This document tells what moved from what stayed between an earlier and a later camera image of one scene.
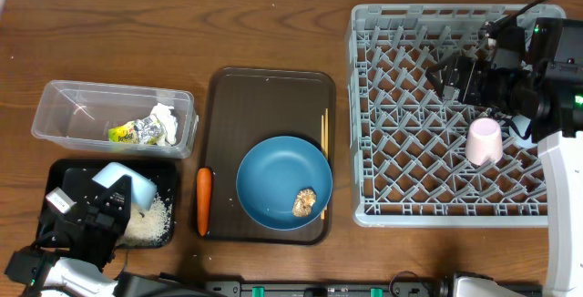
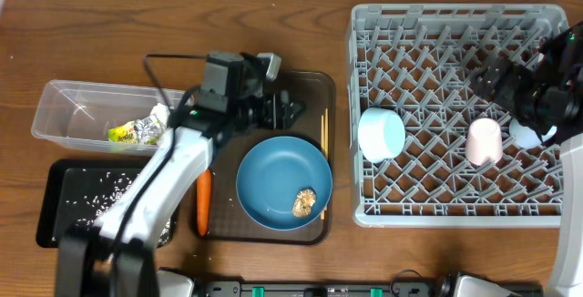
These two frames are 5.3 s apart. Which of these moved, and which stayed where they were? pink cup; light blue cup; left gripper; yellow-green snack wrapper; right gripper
Moved: right gripper; left gripper
Stayed: pink cup; light blue cup; yellow-green snack wrapper
